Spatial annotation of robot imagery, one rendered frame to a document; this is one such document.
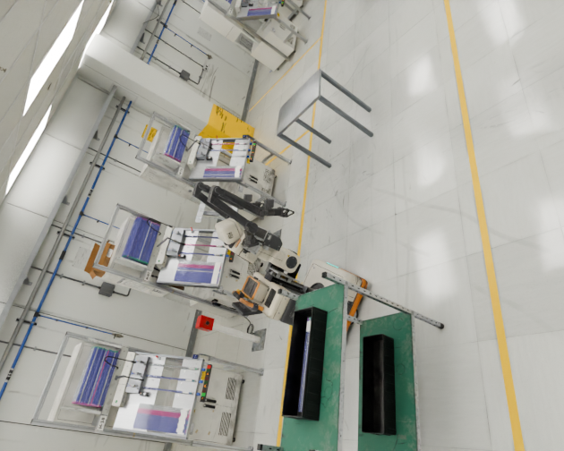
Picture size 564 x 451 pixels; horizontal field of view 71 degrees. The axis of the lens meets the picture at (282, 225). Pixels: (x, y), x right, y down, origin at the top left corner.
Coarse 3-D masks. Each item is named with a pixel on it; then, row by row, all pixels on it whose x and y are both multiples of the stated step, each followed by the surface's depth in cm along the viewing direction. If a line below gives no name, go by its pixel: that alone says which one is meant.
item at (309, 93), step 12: (324, 72) 415; (312, 84) 409; (336, 84) 423; (300, 96) 424; (312, 96) 398; (348, 96) 434; (288, 108) 437; (300, 108) 411; (336, 108) 399; (288, 120) 424; (300, 120) 470; (348, 120) 410; (312, 132) 482; (372, 132) 426; (312, 156) 457
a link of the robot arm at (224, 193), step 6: (222, 192) 269; (228, 192) 274; (228, 198) 275; (234, 198) 277; (240, 198) 279; (240, 204) 279; (246, 204) 281; (252, 204) 284; (252, 210) 284; (258, 210) 285
